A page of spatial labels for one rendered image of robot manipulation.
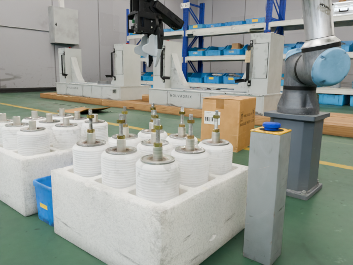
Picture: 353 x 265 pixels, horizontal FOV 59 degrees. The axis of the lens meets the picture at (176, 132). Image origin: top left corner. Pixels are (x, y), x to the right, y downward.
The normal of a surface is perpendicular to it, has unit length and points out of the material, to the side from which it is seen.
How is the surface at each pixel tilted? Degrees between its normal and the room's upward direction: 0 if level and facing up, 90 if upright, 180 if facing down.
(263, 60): 90
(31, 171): 90
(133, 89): 90
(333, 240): 0
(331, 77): 96
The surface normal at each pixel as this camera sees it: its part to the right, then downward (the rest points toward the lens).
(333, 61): 0.15, 0.31
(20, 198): -0.65, 0.13
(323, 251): 0.02, -0.98
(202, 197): 0.78, 0.13
